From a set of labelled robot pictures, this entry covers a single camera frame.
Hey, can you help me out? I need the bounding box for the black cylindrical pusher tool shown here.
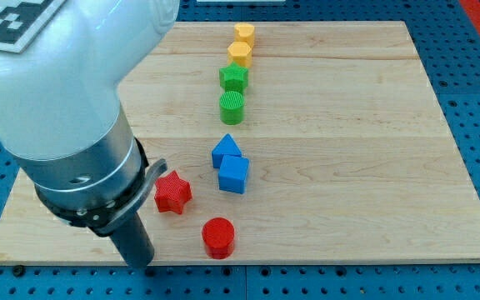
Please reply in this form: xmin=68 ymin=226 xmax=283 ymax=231
xmin=110 ymin=213 xmax=155 ymax=268

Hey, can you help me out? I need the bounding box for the red cylinder block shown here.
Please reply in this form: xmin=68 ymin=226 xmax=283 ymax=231
xmin=202 ymin=217 xmax=235 ymax=259

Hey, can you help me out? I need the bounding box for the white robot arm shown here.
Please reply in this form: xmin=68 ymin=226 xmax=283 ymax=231
xmin=0 ymin=0 xmax=180 ymax=268

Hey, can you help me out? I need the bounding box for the red star block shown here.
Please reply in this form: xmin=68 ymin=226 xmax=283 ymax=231
xmin=154 ymin=171 xmax=193 ymax=215

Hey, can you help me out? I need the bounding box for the blue cube block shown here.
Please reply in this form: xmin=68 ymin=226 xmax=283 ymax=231
xmin=218 ymin=155 xmax=249 ymax=194

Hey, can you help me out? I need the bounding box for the blue triangle block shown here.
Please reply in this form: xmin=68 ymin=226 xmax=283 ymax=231
xmin=211 ymin=133 xmax=243 ymax=168

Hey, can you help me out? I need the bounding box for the green cylinder block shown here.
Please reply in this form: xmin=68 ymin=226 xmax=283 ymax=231
xmin=219 ymin=91 xmax=245 ymax=125

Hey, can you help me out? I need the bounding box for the wooden board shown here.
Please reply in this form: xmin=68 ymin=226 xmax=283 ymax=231
xmin=0 ymin=20 xmax=480 ymax=267

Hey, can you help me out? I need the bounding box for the green star block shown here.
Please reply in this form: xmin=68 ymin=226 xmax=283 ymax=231
xmin=218 ymin=62 xmax=249 ymax=94

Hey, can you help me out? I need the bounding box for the yellow hexagon block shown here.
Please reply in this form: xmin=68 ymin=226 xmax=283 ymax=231
xmin=227 ymin=42 xmax=253 ymax=68

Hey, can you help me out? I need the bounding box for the yellow heart block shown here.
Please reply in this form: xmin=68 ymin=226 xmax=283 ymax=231
xmin=233 ymin=22 xmax=256 ymax=48

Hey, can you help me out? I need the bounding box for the black white fiducial marker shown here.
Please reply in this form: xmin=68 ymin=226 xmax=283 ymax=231
xmin=0 ymin=0 xmax=65 ymax=53

